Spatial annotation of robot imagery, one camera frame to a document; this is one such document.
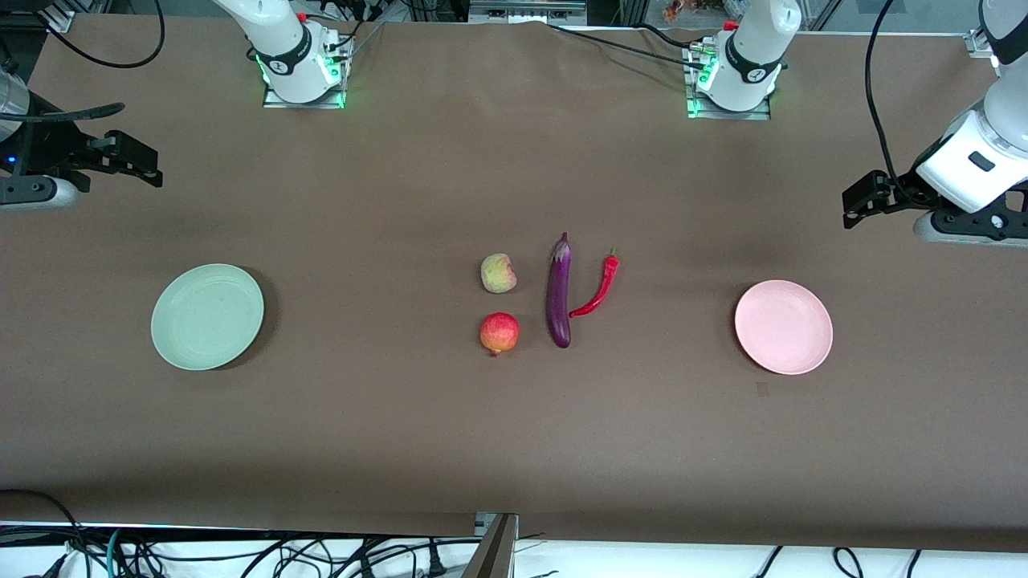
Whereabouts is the red pomegranate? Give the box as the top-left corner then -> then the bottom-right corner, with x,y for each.
479,311 -> 521,357

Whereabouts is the aluminium profile post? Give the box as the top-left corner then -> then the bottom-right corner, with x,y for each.
461,512 -> 520,578

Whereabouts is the table cover sheet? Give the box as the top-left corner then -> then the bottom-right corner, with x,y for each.
0,14 -> 1028,555

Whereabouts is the grey metal frame bar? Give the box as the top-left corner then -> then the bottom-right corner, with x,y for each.
469,0 -> 589,26

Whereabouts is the pink plate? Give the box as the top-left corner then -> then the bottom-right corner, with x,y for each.
734,279 -> 834,376

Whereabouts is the light green plate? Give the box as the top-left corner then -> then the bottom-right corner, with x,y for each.
150,263 -> 265,372

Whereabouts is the purple eggplant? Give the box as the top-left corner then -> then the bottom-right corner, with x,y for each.
546,232 -> 573,349

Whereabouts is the black cable across cover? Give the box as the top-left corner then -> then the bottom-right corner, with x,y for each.
546,22 -> 714,68

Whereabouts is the red chili pepper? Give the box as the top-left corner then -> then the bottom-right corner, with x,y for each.
569,247 -> 621,319

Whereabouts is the black looped cable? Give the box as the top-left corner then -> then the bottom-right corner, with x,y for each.
0,488 -> 91,578

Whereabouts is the pale green round fruit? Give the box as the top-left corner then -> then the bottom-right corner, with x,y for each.
480,253 -> 518,295

